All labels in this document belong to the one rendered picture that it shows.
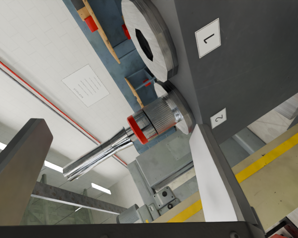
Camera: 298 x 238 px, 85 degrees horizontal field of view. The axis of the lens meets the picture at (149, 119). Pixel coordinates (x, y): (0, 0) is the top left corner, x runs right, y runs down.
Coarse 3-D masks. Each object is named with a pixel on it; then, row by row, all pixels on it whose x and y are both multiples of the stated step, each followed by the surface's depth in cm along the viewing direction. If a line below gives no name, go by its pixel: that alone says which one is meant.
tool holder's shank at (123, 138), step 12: (120, 132) 23; (132, 132) 23; (108, 144) 22; (120, 144) 22; (132, 144) 23; (84, 156) 22; (96, 156) 23; (108, 156) 23; (72, 168) 22; (84, 168) 22; (72, 180) 23
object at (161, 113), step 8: (160, 96) 24; (152, 104) 23; (160, 104) 22; (168, 104) 22; (136, 112) 23; (144, 112) 22; (152, 112) 22; (160, 112) 22; (168, 112) 22; (136, 120) 22; (144, 120) 22; (152, 120) 22; (160, 120) 22; (168, 120) 22; (176, 120) 23; (144, 128) 22; (152, 128) 22; (160, 128) 22; (168, 128) 24; (152, 136) 22
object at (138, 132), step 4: (128, 120) 22; (132, 120) 22; (132, 124) 22; (136, 124) 22; (132, 128) 22; (136, 128) 21; (136, 132) 21; (140, 132) 22; (140, 136) 22; (144, 136) 22; (140, 140) 22; (144, 140) 22
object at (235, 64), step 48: (144, 0) 13; (192, 0) 11; (240, 0) 12; (288, 0) 14; (144, 48) 19; (192, 48) 13; (240, 48) 15; (288, 48) 18; (192, 96) 17; (240, 96) 19; (288, 96) 24
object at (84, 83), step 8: (88, 64) 435; (80, 72) 439; (88, 72) 449; (64, 80) 433; (72, 80) 443; (80, 80) 453; (88, 80) 464; (96, 80) 475; (72, 88) 458; (80, 88) 469; (88, 88) 480; (96, 88) 492; (104, 88) 503; (80, 96) 485; (88, 96) 497; (96, 96) 510; (104, 96) 522; (88, 104) 515
